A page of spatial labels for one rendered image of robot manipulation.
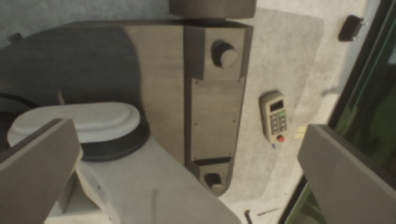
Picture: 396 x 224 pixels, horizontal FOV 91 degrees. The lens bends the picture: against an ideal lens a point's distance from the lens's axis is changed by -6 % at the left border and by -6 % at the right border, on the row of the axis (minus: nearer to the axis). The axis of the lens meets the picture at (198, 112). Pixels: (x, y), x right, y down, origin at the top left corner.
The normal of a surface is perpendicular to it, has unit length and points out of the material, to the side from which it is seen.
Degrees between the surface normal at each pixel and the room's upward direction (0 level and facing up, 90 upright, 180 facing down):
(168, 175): 90
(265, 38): 0
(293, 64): 0
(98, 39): 0
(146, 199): 90
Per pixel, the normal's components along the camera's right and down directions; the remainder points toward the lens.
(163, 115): 0.20, 0.48
